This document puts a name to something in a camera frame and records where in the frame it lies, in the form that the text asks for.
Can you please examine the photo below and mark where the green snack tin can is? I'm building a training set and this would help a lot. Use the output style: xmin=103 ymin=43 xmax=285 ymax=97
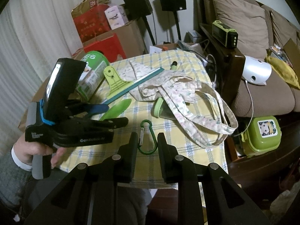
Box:
xmin=69 ymin=50 xmax=110 ymax=102

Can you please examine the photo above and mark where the green handled window squeegee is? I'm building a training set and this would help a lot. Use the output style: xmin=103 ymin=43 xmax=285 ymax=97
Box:
xmin=102 ymin=66 xmax=164 ymax=105

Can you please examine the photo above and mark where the green carabiner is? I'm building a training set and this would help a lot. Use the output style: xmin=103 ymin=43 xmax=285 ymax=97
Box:
xmin=138 ymin=119 xmax=157 ymax=155

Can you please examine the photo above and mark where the green lidded small cup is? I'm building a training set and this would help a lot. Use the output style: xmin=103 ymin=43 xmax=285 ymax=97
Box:
xmin=152 ymin=97 xmax=176 ymax=120

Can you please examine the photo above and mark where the floral cloth tote bag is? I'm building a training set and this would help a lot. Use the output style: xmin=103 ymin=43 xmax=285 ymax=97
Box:
xmin=130 ymin=60 xmax=239 ymax=148

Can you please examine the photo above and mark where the grey sleeve forearm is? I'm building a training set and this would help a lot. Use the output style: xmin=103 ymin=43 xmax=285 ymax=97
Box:
xmin=1 ymin=146 xmax=32 ymax=209

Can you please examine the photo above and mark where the person left hand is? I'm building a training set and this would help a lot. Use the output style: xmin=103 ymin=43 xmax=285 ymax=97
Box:
xmin=11 ymin=134 xmax=67 ymax=171

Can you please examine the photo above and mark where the red gift box lower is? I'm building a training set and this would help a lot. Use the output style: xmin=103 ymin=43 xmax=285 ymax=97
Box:
xmin=72 ymin=34 xmax=127 ymax=63

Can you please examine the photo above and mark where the green lunch box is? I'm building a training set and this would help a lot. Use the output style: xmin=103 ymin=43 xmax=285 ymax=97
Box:
xmin=241 ymin=116 xmax=282 ymax=157

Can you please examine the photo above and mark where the red gift bag upper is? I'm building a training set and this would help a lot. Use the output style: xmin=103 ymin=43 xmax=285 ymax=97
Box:
xmin=73 ymin=4 xmax=111 ymax=43

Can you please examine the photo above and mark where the white curtain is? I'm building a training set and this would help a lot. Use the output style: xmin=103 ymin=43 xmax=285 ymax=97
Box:
xmin=1 ymin=0 xmax=81 ymax=154

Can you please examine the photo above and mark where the large brown carton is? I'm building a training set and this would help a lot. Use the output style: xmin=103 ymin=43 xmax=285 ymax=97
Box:
xmin=83 ymin=20 xmax=145 ymax=59

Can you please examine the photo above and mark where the yellow checked tablecloth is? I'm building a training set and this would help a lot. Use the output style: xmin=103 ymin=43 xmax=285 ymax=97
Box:
xmin=59 ymin=50 xmax=228 ymax=189

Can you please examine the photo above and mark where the white pink small box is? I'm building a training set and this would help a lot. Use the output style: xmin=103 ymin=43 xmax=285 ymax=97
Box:
xmin=105 ymin=6 xmax=129 ymax=30

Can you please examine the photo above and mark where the gold crumpled bag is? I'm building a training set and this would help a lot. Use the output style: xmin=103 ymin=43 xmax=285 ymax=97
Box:
xmin=71 ymin=0 xmax=111 ymax=18

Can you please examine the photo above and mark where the left black speaker on stand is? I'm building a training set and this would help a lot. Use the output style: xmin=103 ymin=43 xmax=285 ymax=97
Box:
xmin=124 ymin=0 xmax=156 ymax=46

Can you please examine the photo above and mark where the black speaker on stand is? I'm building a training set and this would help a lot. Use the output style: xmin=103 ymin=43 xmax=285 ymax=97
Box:
xmin=124 ymin=0 xmax=156 ymax=46
xmin=160 ymin=0 xmax=187 ymax=40

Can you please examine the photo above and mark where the cardboard box with papers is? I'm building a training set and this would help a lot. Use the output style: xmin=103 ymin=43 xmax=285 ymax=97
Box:
xmin=149 ymin=42 xmax=204 ymax=55

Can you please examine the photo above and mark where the white round device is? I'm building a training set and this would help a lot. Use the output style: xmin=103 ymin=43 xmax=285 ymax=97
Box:
xmin=242 ymin=56 xmax=272 ymax=86

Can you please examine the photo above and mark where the yellow cloth on sofa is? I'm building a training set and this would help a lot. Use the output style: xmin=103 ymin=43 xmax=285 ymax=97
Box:
xmin=265 ymin=56 xmax=299 ymax=89

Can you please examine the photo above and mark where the right black speaker on stand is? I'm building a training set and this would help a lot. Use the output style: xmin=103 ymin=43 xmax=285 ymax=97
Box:
xmin=160 ymin=0 xmax=187 ymax=40

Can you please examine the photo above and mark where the green black radio device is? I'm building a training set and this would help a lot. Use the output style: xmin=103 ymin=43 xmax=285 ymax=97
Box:
xmin=212 ymin=20 xmax=239 ymax=49

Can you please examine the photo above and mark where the brown sofa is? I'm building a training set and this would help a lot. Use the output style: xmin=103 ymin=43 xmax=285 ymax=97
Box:
xmin=194 ymin=0 xmax=299 ymax=117

